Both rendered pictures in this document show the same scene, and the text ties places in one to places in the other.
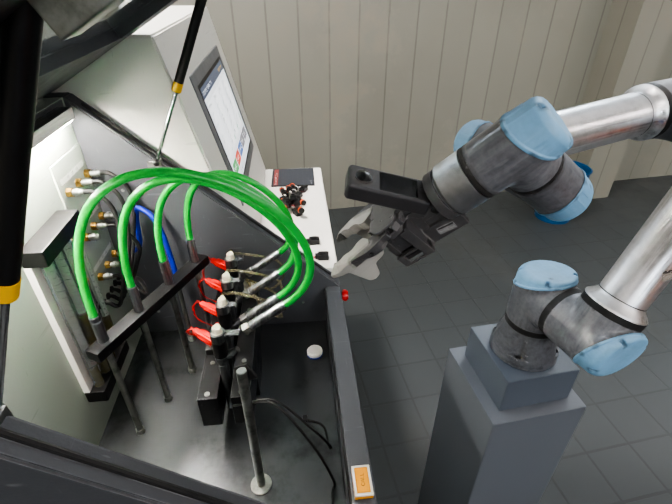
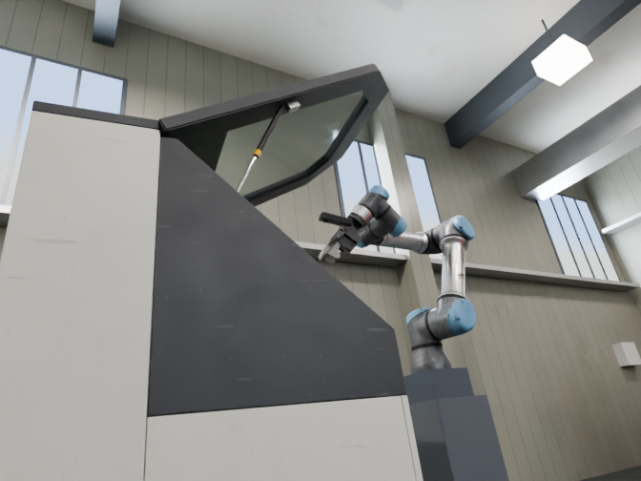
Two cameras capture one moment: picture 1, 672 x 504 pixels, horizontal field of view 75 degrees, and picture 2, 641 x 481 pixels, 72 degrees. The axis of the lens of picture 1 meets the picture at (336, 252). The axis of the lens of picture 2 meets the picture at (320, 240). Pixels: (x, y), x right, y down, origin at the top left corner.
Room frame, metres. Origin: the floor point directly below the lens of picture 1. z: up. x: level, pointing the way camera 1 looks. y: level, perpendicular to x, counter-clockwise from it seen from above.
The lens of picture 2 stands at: (-0.74, 0.45, 0.70)
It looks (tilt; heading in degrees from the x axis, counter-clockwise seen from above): 25 degrees up; 340
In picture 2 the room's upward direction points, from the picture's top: 7 degrees counter-clockwise
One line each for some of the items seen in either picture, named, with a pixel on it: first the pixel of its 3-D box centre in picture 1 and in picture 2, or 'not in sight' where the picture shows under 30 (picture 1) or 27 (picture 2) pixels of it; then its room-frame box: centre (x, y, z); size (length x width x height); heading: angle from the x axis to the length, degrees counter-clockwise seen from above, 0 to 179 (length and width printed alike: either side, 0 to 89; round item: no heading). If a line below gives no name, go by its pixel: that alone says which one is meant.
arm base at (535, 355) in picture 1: (527, 331); (429, 359); (0.74, -0.45, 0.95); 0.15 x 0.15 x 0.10
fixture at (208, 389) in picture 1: (236, 357); not in sight; (0.70, 0.23, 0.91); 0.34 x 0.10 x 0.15; 6
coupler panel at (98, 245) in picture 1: (97, 224); not in sight; (0.80, 0.50, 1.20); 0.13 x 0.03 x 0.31; 6
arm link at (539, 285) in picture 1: (543, 294); (423, 327); (0.73, -0.45, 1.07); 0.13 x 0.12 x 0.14; 21
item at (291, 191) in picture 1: (293, 196); not in sight; (1.33, 0.14, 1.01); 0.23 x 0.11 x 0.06; 6
